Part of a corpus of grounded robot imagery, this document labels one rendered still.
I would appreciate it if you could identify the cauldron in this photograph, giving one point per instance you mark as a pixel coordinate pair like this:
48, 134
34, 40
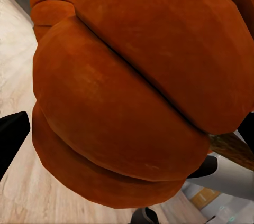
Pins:
144, 216

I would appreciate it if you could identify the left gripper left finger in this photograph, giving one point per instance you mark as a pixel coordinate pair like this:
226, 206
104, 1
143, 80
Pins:
13, 131

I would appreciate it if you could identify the pumpkin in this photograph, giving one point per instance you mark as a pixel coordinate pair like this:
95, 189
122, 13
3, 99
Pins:
132, 95
45, 13

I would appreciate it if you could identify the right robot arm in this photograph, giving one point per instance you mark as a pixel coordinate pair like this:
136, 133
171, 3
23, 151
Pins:
224, 176

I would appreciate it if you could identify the door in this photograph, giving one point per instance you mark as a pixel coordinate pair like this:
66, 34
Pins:
204, 197

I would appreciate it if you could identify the standing mirror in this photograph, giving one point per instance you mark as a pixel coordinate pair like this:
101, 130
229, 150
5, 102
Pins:
228, 212

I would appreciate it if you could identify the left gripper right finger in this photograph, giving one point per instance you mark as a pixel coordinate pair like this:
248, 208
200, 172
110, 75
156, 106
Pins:
246, 130

